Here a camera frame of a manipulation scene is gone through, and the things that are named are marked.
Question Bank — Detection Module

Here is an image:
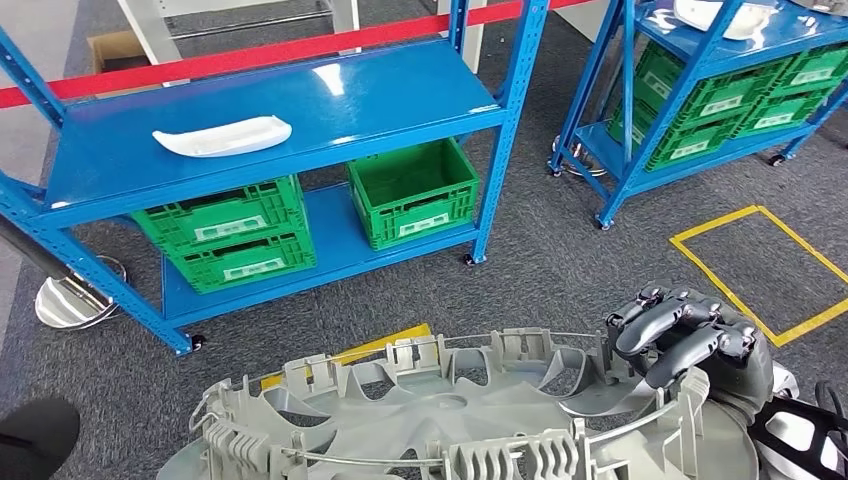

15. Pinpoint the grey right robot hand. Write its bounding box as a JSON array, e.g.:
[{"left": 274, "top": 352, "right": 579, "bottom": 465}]
[{"left": 606, "top": 283, "right": 775, "bottom": 425}]

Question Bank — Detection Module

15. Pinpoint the white table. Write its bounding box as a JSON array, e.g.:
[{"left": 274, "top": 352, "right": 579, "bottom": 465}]
[{"left": 117, "top": 0, "right": 488, "bottom": 74}]

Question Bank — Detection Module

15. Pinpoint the white plastic cover part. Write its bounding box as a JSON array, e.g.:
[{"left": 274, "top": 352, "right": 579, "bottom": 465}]
[
  {"left": 151, "top": 115, "right": 293, "bottom": 159},
  {"left": 673, "top": 0, "right": 773, "bottom": 41}
]

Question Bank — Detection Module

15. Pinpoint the open cardboard box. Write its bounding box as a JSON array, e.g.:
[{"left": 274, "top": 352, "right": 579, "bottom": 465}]
[{"left": 86, "top": 29, "right": 150, "bottom": 74}]

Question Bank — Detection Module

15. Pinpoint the blue metal shelf rack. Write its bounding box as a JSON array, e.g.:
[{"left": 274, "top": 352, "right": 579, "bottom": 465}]
[
  {"left": 0, "top": 0, "right": 551, "bottom": 356},
  {"left": 548, "top": 0, "right": 848, "bottom": 231}
]

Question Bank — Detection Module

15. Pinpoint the red barrier belt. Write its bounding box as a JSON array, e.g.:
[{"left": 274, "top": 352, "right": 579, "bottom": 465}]
[{"left": 0, "top": 0, "right": 584, "bottom": 111}]

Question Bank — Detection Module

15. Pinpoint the green open plastic crate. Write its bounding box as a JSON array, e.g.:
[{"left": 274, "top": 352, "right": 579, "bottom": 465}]
[{"left": 346, "top": 137, "right": 481, "bottom": 252}]

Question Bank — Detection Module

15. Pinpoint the grey plastic hubcap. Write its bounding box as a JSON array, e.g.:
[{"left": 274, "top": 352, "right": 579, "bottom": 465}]
[
  {"left": 791, "top": 0, "right": 848, "bottom": 16},
  {"left": 155, "top": 327, "right": 760, "bottom": 480}
]

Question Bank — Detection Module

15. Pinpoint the yellow floor tape square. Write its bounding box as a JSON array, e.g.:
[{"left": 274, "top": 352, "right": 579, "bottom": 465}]
[{"left": 669, "top": 205, "right": 848, "bottom": 349}]

